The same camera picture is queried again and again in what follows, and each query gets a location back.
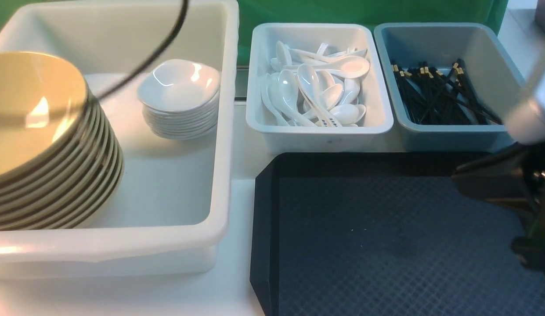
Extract stack of tan noodle bowls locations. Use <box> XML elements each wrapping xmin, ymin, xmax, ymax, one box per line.
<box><xmin>0</xmin><ymin>92</ymin><xmax>125</xmax><ymax>231</ymax></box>

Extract pile of black chopsticks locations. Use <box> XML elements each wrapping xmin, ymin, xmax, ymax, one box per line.
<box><xmin>390</xmin><ymin>58</ymin><xmax>502</xmax><ymax>126</ymax></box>

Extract green backdrop cloth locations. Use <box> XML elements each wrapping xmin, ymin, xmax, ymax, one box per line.
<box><xmin>0</xmin><ymin>0</ymin><xmax>509</xmax><ymax>66</ymax></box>

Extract tan noodle bowl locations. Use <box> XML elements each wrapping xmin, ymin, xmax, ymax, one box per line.
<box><xmin>0</xmin><ymin>51</ymin><xmax>88</xmax><ymax>183</ymax></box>

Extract white printed soup spoon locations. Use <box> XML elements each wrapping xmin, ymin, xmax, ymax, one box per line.
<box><xmin>296</xmin><ymin>64</ymin><xmax>342</xmax><ymax>127</ymax></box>

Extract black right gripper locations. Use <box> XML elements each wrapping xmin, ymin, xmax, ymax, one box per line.
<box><xmin>452</xmin><ymin>143</ymin><xmax>545</xmax><ymax>273</ymax></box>

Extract black cable left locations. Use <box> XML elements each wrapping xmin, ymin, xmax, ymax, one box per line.
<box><xmin>94</xmin><ymin>0</ymin><xmax>189</xmax><ymax>101</ymax></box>

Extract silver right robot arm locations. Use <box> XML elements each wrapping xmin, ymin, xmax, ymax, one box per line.
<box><xmin>452</xmin><ymin>48</ymin><xmax>545</xmax><ymax>273</ymax></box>

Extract blue-grey chopstick bin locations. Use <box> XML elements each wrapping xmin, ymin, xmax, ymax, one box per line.
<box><xmin>373</xmin><ymin>23</ymin><xmax>524</xmax><ymax>152</ymax></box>

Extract white square sauce dish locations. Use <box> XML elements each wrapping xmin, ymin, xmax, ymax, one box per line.
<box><xmin>137</xmin><ymin>59</ymin><xmax>221</xmax><ymax>113</ymax></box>

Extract large white plastic tub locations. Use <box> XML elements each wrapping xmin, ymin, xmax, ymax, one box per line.
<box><xmin>0</xmin><ymin>0</ymin><xmax>239</xmax><ymax>280</ymax></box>

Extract stack of white sauce dishes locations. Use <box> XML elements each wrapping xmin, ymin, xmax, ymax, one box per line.
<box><xmin>142</xmin><ymin>91</ymin><xmax>220</xmax><ymax>140</ymax></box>

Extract black serving tray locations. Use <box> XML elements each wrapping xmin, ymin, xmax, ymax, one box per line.
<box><xmin>250</xmin><ymin>152</ymin><xmax>545</xmax><ymax>316</ymax></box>

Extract pile of white spoons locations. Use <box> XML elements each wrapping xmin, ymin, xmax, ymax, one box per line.
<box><xmin>260</xmin><ymin>41</ymin><xmax>371</xmax><ymax>127</ymax></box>

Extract white spoon bin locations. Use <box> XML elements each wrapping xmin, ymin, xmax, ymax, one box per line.
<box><xmin>246</xmin><ymin>23</ymin><xmax>393</xmax><ymax>154</ymax></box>

